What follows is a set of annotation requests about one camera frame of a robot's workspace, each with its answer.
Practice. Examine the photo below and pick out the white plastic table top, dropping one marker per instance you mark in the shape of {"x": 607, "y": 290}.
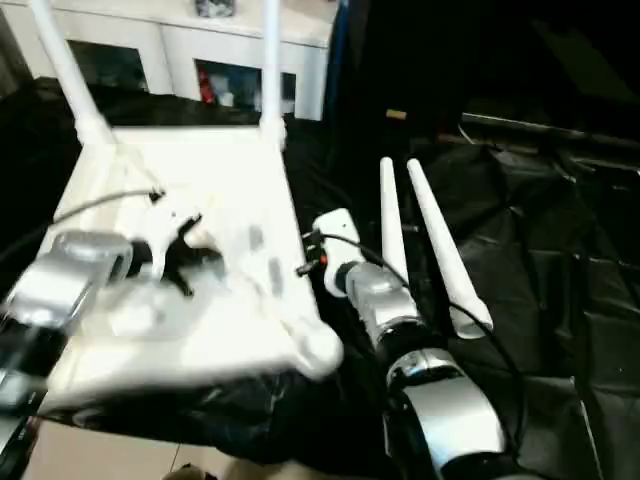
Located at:
{"x": 230, "y": 180}

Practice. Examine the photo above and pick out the white plastic table leg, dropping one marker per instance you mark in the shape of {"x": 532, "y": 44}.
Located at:
{"x": 271, "y": 60}
{"x": 390, "y": 220}
{"x": 445, "y": 250}
{"x": 65, "y": 70}

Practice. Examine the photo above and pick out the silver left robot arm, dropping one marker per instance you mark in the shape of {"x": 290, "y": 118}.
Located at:
{"x": 65, "y": 270}

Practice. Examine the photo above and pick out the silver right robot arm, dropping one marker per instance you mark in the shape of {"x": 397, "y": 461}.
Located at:
{"x": 385, "y": 300}

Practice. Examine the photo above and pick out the red bottle in cabinet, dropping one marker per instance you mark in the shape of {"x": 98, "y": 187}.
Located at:
{"x": 205, "y": 88}

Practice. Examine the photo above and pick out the small tan label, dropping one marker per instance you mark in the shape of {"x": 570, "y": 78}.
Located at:
{"x": 396, "y": 114}

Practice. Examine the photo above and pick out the white cabinet with glass doors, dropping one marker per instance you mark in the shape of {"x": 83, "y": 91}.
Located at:
{"x": 160, "y": 30}

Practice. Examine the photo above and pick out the grey object on cabinet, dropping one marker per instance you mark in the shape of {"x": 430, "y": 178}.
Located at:
{"x": 215, "y": 6}

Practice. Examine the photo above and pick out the black plastic mat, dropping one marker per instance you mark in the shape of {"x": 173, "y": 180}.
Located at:
{"x": 560, "y": 260}

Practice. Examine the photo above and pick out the long black bar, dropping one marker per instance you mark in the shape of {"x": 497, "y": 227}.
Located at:
{"x": 560, "y": 135}

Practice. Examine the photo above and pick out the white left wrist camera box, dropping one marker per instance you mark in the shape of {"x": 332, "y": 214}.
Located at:
{"x": 160, "y": 228}

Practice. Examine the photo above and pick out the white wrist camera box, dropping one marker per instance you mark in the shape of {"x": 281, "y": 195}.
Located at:
{"x": 160, "y": 228}
{"x": 335, "y": 225}

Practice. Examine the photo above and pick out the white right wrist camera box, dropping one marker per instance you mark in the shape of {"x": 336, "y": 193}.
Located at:
{"x": 335, "y": 225}

